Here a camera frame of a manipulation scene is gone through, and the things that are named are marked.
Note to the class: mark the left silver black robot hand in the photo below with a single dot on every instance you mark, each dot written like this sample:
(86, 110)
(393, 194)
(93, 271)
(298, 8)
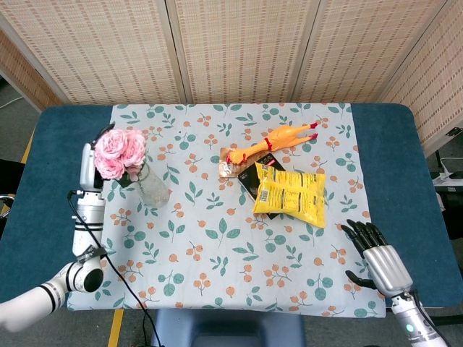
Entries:
(88, 164)

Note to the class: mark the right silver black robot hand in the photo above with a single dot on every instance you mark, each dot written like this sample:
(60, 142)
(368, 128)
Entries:
(383, 264)

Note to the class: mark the pink artificial flower bouquet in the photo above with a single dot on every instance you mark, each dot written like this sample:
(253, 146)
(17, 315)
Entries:
(121, 153)

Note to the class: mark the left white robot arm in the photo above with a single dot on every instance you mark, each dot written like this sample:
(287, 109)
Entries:
(77, 253)

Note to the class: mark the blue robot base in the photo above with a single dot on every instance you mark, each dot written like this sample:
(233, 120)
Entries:
(228, 328)

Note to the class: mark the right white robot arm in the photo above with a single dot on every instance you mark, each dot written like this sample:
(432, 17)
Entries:
(416, 321)

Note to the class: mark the clear glass cup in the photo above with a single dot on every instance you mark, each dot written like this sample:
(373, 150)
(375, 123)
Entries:
(153, 188)

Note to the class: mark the blue padded table cover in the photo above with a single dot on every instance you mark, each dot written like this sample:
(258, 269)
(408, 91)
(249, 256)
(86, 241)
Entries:
(394, 180)

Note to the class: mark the white power strip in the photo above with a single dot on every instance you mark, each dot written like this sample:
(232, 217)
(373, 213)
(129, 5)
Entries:
(448, 178)

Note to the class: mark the yellow snack bag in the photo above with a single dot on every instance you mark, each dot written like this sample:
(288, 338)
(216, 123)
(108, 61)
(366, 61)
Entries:
(289, 198)

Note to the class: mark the brown foil snack packet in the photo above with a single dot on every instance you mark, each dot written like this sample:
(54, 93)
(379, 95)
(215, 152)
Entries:
(227, 167)

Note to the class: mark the floral patterned tablecloth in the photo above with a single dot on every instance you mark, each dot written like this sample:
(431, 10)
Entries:
(231, 209)

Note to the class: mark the black flat box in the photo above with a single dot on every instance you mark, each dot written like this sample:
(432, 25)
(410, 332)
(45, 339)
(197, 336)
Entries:
(253, 177)

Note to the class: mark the yellow rubber chicken toy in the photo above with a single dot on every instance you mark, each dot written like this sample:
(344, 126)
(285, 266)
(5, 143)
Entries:
(269, 144)

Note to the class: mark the woven bamboo folding screen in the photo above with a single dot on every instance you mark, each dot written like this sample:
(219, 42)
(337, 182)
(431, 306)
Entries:
(231, 50)

